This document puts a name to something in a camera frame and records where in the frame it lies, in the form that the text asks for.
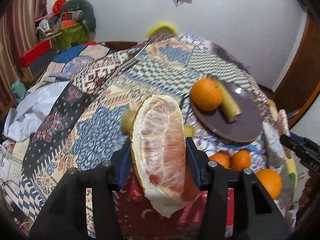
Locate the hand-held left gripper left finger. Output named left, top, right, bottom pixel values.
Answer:
left=29, top=137, right=132, bottom=240

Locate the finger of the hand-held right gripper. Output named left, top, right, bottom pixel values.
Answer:
left=279, top=134, right=306, bottom=157

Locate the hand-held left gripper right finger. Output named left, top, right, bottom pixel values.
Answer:
left=186, top=137, right=296, bottom=240

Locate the peeled pink pomelo wedge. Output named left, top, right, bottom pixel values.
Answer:
left=130, top=94, right=202, bottom=218

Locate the round brown plate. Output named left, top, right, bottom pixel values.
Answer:
left=190, top=81, right=264, bottom=142

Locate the orange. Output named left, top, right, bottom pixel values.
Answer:
left=255, top=169, right=282, bottom=200
left=191, top=78, right=223, bottom=111
left=209, top=152, right=231, bottom=169
left=230, top=150, right=251, bottom=171

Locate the red patterned cloth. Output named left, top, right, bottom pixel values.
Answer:
left=116, top=179, right=235, bottom=240

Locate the patchwork patterned blanket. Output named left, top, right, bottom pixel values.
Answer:
left=21, top=33, right=298, bottom=240

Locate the yellow banana piece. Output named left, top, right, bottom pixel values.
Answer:
left=216, top=80, right=242, bottom=123

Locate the white crumpled cloth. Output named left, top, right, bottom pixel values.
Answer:
left=2, top=81, right=70, bottom=143

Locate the teal cloth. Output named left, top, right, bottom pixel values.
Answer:
left=11, top=81, right=27, bottom=103

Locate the yellow curved rim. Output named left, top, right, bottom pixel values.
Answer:
left=144, top=23, right=179, bottom=37

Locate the green patterned box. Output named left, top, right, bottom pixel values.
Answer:
left=56, top=22, right=90, bottom=53

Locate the long red box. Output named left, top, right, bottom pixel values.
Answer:
left=19, top=41, right=52, bottom=68

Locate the orange box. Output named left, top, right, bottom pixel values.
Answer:
left=61, top=12, right=81, bottom=29

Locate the grey cushion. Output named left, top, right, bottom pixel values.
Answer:
left=61, top=0, right=97, bottom=32

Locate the striped curtain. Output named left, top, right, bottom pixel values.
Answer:
left=0, top=0, right=54, bottom=107

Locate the wooden door frame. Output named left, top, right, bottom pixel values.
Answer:
left=273, top=12, right=320, bottom=128

